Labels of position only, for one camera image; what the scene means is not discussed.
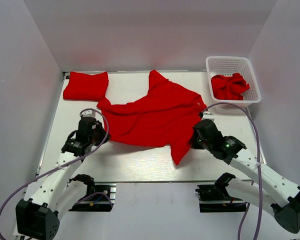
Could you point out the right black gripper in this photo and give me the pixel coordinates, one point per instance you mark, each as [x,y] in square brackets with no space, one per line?
[194,143]

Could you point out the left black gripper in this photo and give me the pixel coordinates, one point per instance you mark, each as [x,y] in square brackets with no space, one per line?
[99,126]

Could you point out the red t-shirt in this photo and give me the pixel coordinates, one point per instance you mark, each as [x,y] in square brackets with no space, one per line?
[165,116]
[86,87]
[229,87]

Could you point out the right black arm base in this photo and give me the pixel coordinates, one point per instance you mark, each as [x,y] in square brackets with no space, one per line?
[213,200]

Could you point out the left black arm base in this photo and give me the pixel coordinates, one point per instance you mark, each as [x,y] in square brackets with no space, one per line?
[99,197]

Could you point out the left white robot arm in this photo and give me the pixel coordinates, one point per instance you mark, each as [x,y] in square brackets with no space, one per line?
[39,217]

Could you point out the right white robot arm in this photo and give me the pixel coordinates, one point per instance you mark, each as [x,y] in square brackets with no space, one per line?
[273,193]

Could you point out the crumpled red t-shirt in basket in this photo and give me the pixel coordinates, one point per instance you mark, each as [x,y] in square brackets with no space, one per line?
[229,87]

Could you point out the white plastic basket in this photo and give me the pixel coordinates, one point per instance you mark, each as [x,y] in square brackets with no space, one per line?
[227,66]

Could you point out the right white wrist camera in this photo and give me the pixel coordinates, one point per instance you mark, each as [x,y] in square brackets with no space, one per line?
[207,115]

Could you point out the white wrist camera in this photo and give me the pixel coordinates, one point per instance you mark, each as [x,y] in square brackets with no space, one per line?
[88,115]
[207,115]

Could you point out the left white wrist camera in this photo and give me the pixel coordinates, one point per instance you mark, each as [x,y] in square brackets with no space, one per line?
[88,115]

